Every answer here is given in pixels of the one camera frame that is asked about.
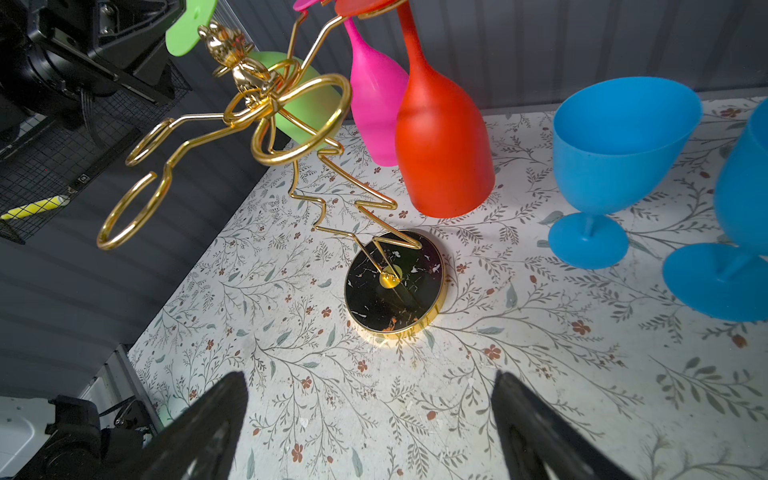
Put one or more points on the blue wine glass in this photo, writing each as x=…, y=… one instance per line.
x=729, y=281
x=613, y=144

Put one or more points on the green wine glass back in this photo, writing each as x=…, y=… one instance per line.
x=259, y=77

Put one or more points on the red wine glass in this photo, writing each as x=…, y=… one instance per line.
x=441, y=139

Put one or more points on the magenta wine glass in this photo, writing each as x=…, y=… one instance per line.
x=378, y=86

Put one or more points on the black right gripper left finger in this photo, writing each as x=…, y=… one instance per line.
x=201, y=443

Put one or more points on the black wire basket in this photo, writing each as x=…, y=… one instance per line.
x=47, y=161

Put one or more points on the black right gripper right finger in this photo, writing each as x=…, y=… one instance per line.
x=537, y=443

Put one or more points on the blue wine glass front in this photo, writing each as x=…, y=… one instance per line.
x=729, y=281

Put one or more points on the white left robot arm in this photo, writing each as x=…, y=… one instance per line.
x=58, y=56

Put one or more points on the gold wine glass rack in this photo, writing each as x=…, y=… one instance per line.
x=395, y=285

